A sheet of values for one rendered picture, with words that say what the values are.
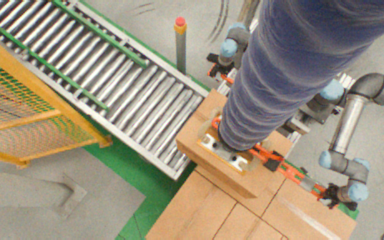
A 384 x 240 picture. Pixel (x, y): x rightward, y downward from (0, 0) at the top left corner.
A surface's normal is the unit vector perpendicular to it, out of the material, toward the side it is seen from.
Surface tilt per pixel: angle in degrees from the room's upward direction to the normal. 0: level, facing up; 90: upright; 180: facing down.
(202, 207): 0
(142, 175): 0
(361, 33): 73
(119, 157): 0
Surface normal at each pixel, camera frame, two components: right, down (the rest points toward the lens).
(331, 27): -0.24, 0.80
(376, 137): 0.04, -0.26
